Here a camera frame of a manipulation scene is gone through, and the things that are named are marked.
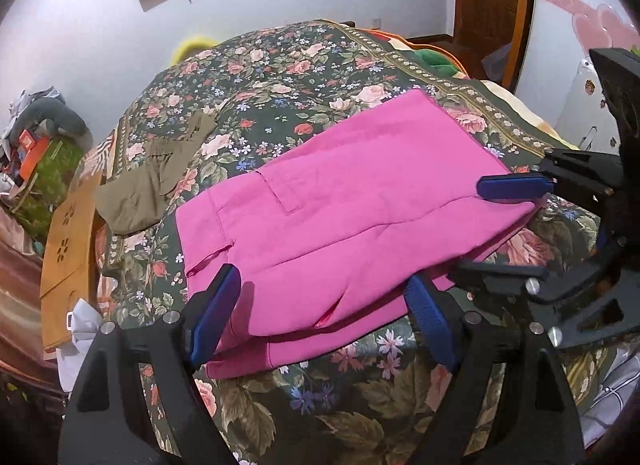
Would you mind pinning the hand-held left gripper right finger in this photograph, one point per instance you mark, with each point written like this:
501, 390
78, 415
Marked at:
431, 320

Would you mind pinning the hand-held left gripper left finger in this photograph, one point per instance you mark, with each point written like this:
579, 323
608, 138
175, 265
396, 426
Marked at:
215, 317

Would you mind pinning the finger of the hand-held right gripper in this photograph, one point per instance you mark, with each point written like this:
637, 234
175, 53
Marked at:
515, 187
500, 276

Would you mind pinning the pink pants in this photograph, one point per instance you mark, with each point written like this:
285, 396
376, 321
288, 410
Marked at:
350, 195

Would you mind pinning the olive green pants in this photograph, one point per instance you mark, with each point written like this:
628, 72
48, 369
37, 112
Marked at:
135, 195

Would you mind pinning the white wardrobe door pink hearts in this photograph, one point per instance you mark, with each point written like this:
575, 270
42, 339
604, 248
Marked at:
565, 20

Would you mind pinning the white paper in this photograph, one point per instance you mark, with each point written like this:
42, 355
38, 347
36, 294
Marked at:
82, 325

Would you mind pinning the orange green blanket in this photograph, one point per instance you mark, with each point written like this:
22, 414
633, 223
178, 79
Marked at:
430, 57

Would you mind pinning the brown wooden door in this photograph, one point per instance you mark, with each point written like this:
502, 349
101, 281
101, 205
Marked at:
492, 5

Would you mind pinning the grey plaid sheet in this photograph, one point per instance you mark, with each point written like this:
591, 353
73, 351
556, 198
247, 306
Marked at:
612, 395

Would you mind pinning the wooden lap desk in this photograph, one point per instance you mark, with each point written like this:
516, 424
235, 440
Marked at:
67, 245

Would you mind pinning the pink brown curtain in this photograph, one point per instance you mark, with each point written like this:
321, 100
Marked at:
25, 305

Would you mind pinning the green storage bag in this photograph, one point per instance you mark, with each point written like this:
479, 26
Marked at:
50, 180

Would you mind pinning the orange box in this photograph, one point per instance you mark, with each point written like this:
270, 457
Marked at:
32, 150

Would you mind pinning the floral blanket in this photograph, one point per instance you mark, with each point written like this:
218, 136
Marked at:
280, 75

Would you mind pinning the grey plush pillow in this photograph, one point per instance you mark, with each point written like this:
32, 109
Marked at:
50, 112

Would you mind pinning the yellow curved headboard cushion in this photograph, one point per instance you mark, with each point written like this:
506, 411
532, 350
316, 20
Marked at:
192, 45

